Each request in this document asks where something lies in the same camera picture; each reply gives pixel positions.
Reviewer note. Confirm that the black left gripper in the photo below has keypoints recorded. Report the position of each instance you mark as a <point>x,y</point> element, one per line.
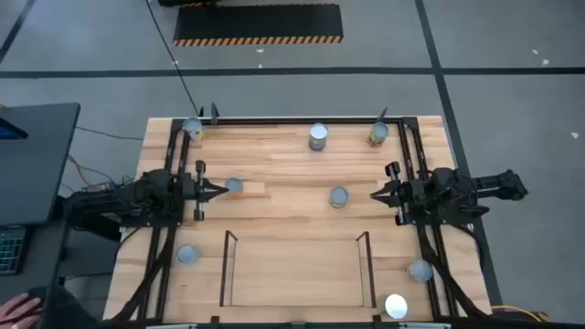
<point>189,189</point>

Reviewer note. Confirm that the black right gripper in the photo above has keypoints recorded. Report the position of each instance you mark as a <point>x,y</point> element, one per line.
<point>411,196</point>

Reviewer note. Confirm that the grey-lid can red fruit label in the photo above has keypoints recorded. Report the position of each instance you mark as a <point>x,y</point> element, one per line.
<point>234,185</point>

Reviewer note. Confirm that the grey-lid can yellow green label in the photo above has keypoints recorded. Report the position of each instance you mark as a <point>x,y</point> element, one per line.
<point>338,195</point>

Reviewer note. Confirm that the grey-lid can green red label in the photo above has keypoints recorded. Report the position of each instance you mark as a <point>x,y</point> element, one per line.
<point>379,131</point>

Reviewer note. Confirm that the plain grey-lid can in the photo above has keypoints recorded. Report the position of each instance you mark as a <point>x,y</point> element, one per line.
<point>188,254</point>

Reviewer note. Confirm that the grey-lid can red beige label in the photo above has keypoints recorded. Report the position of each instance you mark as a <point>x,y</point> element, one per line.
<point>420,270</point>

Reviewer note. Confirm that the shiny-lid can dark label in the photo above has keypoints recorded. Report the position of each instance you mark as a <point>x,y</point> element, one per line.
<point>318,131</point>

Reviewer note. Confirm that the shiny-lid can olive label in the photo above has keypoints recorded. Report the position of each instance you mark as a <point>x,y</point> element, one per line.
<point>395,306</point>

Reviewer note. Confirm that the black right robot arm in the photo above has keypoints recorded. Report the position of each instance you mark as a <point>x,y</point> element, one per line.
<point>457,189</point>

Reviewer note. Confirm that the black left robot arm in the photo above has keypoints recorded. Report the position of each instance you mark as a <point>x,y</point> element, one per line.
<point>137,196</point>

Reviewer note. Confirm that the black clamp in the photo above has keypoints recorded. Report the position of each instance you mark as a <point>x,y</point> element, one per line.
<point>383,114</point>
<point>377,320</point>
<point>214,320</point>
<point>214,113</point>

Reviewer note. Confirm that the clear acrylic tray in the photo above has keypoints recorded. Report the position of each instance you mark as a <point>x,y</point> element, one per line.
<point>297,274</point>

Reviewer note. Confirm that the black desk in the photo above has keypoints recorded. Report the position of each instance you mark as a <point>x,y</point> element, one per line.
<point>41,173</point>

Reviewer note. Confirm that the black hazard-striped floor mat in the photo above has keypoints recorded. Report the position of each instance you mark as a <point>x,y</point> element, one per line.
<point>258,20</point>

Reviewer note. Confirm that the computer keyboard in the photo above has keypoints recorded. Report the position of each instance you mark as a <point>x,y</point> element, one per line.
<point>11,249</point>

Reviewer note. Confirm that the computer monitor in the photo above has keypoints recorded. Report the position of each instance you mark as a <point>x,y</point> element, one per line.
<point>9,130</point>

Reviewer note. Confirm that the person's hand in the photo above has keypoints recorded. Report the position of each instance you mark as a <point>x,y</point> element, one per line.
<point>18,310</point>

